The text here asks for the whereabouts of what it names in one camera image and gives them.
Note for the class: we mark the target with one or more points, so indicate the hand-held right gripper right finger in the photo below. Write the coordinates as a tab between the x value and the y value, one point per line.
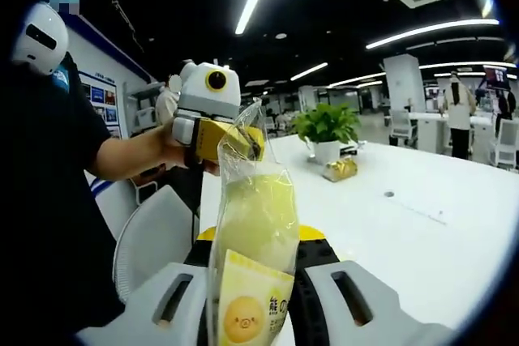
385	313

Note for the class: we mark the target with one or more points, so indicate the person's left hand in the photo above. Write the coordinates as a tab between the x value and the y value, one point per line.
174	153

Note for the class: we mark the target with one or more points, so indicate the yellow printed paper insert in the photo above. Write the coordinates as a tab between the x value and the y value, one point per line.
247	289

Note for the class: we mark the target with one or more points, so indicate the white background desk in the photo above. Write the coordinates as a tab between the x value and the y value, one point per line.
430	127

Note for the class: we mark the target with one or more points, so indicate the white grey shell chair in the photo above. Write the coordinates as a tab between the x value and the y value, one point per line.
154	236

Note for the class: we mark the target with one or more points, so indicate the white round chest device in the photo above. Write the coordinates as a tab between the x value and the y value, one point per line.
38	38

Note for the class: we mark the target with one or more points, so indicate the green plant in white pot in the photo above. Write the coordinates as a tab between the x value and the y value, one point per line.
326	123

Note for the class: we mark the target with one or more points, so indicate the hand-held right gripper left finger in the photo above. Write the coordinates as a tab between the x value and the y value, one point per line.
134	317

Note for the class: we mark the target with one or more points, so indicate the yellow round silicone block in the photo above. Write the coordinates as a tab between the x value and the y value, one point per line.
259	216

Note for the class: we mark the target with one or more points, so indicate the white office chair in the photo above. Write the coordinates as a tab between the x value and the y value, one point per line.
507	143
403	127

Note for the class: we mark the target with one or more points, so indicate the wall poster board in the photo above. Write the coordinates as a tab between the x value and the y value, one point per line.
99	99

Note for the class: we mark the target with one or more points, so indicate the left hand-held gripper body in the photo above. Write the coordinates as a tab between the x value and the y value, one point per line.
198	86

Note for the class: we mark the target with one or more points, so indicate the hanging display screen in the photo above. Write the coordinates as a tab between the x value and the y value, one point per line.
495	76

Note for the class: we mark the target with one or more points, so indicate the short ceiling light strip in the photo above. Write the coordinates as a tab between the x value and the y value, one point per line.
308	71
357	79

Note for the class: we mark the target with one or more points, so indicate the gold foil packet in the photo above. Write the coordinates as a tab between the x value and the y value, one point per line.
340	168

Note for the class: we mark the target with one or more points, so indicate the grey metal shelf rack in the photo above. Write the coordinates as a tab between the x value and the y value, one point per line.
144	107

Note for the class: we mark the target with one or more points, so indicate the operator person in black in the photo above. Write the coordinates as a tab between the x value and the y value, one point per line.
40	180

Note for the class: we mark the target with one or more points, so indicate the clear plastic bag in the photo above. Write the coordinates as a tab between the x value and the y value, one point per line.
235	167

